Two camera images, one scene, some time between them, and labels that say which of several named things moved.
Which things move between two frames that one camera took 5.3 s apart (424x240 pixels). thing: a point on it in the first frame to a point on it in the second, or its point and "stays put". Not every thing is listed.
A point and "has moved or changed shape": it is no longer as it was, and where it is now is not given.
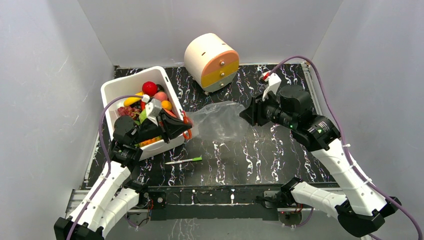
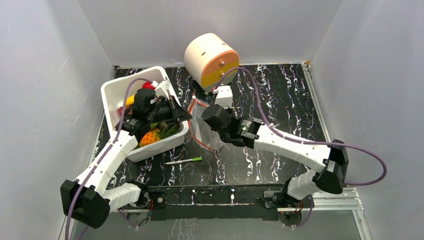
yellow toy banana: x=129 y=100 stays put
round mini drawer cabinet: x=211 y=62 stays put
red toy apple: x=149 y=87 stays put
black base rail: x=214 y=201 stays put
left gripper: x=169 y=126 to x=177 y=113
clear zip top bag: x=220 y=121 has moved or changed shape
